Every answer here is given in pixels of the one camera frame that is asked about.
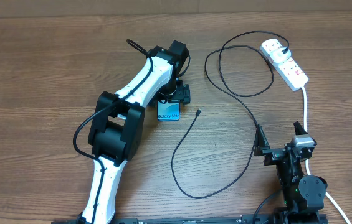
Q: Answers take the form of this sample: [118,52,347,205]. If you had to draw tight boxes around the Samsung Galaxy smartphone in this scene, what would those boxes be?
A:
[157,102,180,121]

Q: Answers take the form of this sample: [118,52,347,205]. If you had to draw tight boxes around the white power strip cord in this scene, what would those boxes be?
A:
[300,86,352,224]

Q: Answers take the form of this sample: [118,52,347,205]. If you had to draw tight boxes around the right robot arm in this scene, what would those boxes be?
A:
[252,121,328,223]

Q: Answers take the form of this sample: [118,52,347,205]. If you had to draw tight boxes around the white charger plug adapter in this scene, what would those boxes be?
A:
[270,48,292,64]

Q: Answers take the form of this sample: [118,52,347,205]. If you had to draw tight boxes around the white power strip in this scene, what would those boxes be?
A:
[260,39,308,91]

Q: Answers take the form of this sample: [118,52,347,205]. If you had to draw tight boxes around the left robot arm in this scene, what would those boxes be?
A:
[72,40,191,223]

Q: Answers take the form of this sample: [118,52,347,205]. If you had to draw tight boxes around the black USB charging cable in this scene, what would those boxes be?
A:
[171,30,290,200]

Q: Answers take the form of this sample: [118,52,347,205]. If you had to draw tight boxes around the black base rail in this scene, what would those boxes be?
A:
[51,214,328,224]

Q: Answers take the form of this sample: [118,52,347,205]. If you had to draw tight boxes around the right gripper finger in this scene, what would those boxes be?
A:
[293,121,308,135]
[254,124,270,156]

